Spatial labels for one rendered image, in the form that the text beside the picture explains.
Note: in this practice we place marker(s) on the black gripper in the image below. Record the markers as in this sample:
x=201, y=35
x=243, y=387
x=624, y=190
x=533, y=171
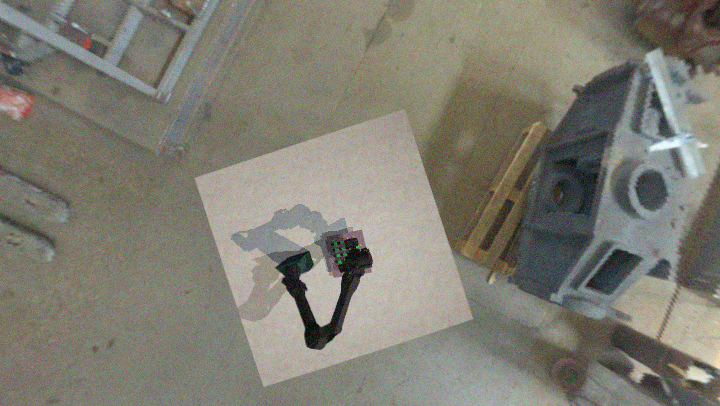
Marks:
x=353, y=243

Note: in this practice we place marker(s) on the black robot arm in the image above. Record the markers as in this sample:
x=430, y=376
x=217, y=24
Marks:
x=317, y=337

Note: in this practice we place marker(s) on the mauve switch panel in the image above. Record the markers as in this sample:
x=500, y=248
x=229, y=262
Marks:
x=337, y=250

